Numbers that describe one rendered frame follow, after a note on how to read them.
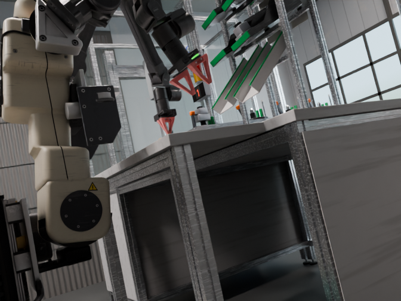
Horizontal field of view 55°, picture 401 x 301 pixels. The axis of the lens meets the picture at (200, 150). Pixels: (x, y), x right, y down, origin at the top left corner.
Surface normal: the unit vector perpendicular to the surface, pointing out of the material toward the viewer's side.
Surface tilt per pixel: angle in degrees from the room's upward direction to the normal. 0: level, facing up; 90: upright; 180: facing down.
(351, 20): 90
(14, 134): 90
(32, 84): 90
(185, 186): 90
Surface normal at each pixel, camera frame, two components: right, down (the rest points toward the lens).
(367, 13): -0.85, 0.14
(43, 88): 0.47, -0.19
